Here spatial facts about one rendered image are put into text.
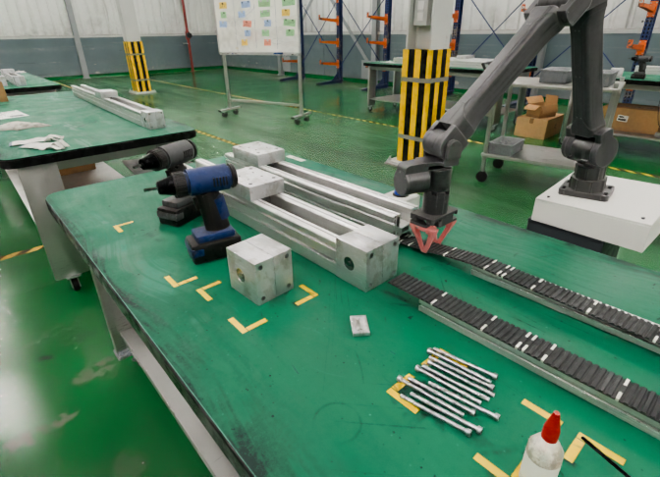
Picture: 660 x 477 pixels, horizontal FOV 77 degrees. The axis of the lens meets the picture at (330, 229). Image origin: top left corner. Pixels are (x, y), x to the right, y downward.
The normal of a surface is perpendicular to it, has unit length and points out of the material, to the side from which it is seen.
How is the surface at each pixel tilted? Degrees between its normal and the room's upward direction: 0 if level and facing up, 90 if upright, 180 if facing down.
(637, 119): 90
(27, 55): 90
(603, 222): 90
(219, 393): 0
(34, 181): 90
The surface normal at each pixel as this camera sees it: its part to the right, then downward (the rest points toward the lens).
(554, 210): -0.75, 0.29
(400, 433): -0.01, -0.90
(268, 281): 0.70, 0.30
